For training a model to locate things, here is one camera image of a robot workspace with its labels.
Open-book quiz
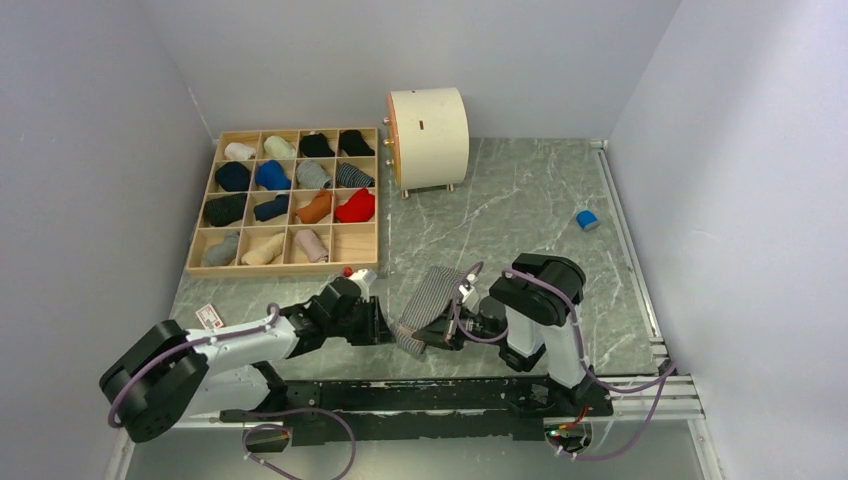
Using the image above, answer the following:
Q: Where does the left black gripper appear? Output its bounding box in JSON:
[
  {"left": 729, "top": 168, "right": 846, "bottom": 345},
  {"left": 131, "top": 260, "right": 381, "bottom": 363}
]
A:
[{"left": 326, "top": 295, "right": 395, "bottom": 345}]

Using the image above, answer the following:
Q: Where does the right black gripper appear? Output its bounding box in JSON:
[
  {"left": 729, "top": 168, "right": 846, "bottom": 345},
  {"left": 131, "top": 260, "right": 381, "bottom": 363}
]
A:
[{"left": 415, "top": 301, "right": 505, "bottom": 353}]

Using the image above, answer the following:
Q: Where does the grey striped underwear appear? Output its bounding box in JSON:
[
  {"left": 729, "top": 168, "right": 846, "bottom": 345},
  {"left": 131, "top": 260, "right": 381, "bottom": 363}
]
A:
[{"left": 390, "top": 266, "right": 460, "bottom": 355}]

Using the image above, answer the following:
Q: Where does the pink beige underwear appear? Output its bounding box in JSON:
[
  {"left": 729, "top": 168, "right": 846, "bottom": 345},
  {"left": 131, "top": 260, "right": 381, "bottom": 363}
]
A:
[{"left": 294, "top": 229, "right": 329, "bottom": 263}]

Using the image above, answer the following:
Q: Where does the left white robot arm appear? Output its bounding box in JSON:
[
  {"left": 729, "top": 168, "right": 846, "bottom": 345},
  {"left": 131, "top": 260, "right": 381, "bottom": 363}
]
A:
[{"left": 99, "top": 277, "right": 392, "bottom": 443}]

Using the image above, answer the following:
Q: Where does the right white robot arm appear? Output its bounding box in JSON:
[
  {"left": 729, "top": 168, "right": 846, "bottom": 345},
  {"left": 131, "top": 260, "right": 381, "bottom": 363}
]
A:
[{"left": 395, "top": 253, "right": 589, "bottom": 415}]

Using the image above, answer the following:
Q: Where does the red rolled sock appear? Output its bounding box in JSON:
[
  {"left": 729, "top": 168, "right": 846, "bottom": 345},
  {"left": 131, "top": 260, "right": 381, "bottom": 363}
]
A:
[{"left": 334, "top": 188, "right": 376, "bottom": 223}]

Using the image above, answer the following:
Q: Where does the orange rolled sock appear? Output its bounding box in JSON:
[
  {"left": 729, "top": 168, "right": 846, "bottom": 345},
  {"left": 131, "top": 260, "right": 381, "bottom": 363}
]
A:
[{"left": 295, "top": 189, "right": 333, "bottom": 224}]

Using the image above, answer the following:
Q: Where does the wooden compartment tray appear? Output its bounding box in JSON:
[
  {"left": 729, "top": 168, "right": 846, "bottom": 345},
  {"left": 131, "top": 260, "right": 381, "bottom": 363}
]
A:
[{"left": 185, "top": 127, "right": 380, "bottom": 278}]

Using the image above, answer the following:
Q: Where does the striped dark rolled sock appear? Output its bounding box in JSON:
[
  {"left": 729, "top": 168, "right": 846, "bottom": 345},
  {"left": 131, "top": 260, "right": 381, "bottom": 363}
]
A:
[{"left": 336, "top": 162, "right": 376, "bottom": 189}]

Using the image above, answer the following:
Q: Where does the dark navy rolled sock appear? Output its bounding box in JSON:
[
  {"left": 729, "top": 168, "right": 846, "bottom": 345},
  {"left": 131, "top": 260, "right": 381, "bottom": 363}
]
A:
[{"left": 253, "top": 194, "right": 289, "bottom": 222}]

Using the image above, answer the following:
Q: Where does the red white small card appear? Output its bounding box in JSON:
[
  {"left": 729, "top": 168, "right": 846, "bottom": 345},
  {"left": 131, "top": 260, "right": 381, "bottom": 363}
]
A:
[{"left": 195, "top": 303, "right": 226, "bottom": 330}]

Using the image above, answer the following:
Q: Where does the light grey rolled sock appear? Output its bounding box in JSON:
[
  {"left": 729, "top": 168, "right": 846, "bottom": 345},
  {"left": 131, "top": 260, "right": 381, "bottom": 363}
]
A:
[{"left": 201, "top": 231, "right": 240, "bottom": 267}]

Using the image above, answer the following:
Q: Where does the blue small object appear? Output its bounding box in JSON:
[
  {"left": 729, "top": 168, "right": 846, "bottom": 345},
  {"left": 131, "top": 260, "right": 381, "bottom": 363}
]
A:
[{"left": 575, "top": 210, "right": 600, "bottom": 232}]

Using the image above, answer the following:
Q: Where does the blue rolled sock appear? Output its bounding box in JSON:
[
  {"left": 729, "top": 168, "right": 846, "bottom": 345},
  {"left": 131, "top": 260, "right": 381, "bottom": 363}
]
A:
[{"left": 255, "top": 160, "right": 292, "bottom": 191}]

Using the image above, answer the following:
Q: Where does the black rolled sock right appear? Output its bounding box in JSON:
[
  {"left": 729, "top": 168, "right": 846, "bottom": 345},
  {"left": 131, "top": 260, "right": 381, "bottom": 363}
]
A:
[{"left": 338, "top": 130, "right": 375, "bottom": 157}]

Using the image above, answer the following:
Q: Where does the black ribbed rolled sock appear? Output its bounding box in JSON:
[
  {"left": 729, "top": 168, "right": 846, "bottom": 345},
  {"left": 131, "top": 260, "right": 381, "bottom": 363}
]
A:
[{"left": 202, "top": 192, "right": 248, "bottom": 227}]

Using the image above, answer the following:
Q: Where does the cream cylindrical drum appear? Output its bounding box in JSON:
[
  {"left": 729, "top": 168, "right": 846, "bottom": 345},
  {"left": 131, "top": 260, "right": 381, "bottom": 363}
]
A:
[{"left": 383, "top": 87, "right": 470, "bottom": 199}]

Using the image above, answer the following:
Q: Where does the cream rolled sock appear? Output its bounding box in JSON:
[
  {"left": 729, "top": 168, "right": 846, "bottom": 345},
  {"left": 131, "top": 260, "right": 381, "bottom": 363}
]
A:
[{"left": 263, "top": 135, "right": 297, "bottom": 159}]

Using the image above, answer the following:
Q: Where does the white rolled sock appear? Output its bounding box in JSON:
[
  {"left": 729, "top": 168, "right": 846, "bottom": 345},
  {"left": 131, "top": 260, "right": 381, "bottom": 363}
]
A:
[{"left": 224, "top": 142, "right": 256, "bottom": 161}]

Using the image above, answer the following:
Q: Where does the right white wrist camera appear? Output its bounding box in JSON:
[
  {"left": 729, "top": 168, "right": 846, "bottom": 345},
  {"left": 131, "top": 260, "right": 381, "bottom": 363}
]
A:
[{"left": 458, "top": 274, "right": 480, "bottom": 312}]

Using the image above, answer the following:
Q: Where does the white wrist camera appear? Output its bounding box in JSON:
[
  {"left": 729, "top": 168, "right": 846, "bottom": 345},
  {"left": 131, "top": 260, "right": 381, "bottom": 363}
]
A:
[
  {"left": 458, "top": 274, "right": 480, "bottom": 312},
  {"left": 343, "top": 266, "right": 377, "bottom": 300}
]

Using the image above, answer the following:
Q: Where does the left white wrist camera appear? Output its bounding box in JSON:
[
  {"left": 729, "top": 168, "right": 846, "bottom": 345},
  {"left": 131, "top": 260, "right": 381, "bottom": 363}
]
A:
[{"left": 343, "top": 266, "right": 377, "bottom": 300}]

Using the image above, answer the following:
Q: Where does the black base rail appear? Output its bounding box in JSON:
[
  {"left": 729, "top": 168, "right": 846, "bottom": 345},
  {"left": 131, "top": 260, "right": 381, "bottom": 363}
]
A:
[{"left": 218, "top": 375, "right": 614, "bottom": 446}]

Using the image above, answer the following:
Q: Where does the aluminium frame rail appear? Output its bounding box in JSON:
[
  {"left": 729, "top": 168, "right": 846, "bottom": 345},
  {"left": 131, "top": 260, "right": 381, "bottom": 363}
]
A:
[{"left": 106, "top": 375, "right": 722, "bottom": 479}]

